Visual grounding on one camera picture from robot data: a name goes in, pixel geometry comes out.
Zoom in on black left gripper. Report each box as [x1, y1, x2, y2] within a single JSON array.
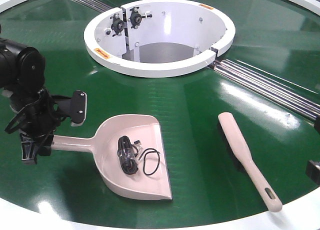
[[4, 87, 72, 165]]

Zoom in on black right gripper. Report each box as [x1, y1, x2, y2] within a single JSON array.
[[305, 160, 320, 185]]

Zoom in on orange warning sticker rear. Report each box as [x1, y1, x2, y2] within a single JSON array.
[[199, 3, 214, 10]]

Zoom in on steel roller strip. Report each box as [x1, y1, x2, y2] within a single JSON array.
[[58, 0, 112, 12], [208, 59, 320, 123]]

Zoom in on orange warning sticker front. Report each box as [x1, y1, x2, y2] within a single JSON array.
[[94, 48, 111, 60]]

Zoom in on white central ring housing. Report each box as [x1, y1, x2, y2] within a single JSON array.
[[83, 0, 236, 78]]

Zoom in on orange warning sticker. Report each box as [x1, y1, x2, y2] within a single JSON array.
[[199, 3, 214, 10], [94, 48, 111, 60]]

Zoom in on pink hand brush black bristles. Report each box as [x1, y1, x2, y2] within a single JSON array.
[[218, 112, 283, 213]]

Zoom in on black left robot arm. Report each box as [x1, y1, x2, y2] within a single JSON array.
[[0, 38, 71, 165]]

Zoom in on rear left steel roller strip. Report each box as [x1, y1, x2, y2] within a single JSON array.
[[58, 0, 112, 12]]

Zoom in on pink plastic dustpan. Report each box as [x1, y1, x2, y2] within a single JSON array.
[[51, 114, 173, 200]]

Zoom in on black cable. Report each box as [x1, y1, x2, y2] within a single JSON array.
[[116, 135, 161, 177]]

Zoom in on right black bearing mount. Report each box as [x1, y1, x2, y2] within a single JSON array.
[[129, 6, 153, 29]]

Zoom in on left black bearing mount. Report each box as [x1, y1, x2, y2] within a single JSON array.
[[111, 13, 125, 37]]

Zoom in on right steel roller strip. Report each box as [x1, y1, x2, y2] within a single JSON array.
[[208, 59, 320, 123]]

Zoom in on black bearing mount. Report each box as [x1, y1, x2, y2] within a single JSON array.
[[129, 6, 153, 29], [111, 13, 125, 37]]

